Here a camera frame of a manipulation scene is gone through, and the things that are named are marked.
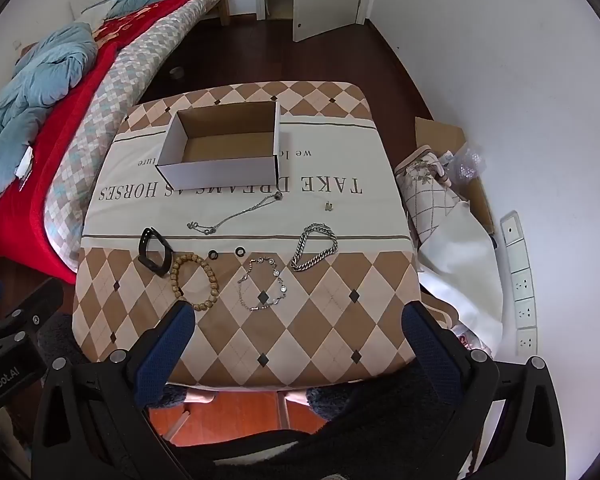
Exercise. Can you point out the person's right foot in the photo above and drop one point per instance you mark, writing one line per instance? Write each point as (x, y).
(296, 398)

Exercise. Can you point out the wooden bed frame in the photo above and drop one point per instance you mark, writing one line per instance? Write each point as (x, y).
(225, 10)

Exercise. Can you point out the white power strip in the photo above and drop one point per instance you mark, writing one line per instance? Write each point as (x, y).
(520, 280)

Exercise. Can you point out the white packet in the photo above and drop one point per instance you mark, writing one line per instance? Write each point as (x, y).
(25, 161)

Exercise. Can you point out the blue crumpled duvet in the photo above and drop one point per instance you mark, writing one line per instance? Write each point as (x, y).
(35, 85)

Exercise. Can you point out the diamond pattern printed tablecloth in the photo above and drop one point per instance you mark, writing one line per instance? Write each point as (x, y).
(330, 160)

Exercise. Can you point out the brown cardboard sheet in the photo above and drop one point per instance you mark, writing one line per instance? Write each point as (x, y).
(440, 135)

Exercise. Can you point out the person's foot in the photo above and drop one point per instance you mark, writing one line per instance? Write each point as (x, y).
(200, 398)
(296, 398)

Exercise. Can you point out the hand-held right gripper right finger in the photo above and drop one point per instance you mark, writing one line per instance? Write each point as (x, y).
(430, 346)

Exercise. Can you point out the red blanket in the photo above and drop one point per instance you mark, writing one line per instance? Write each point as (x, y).
(65, 125)

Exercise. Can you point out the black smart band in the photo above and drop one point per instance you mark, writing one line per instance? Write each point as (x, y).
(142, 252)

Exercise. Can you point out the clear plastic bag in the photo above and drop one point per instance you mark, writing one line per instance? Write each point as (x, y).
(467, 162)

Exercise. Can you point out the white cloth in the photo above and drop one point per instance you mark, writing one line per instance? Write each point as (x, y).
(470, 270)

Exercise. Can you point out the white table leg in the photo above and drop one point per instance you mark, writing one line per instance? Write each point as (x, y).
(283, 410)

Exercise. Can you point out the white cardboard box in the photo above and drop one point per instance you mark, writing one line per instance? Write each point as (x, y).
(215, 173)

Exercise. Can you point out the person's left foot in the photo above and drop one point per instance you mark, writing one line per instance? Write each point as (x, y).
(200, 398)

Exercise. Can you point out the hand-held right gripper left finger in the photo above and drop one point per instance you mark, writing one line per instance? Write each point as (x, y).
(166, 345)

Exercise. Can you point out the floral quilted cloth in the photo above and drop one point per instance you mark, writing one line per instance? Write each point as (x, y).
(430, 190)

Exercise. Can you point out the checkered bedspread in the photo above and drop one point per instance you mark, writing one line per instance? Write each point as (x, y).
(125, 75)

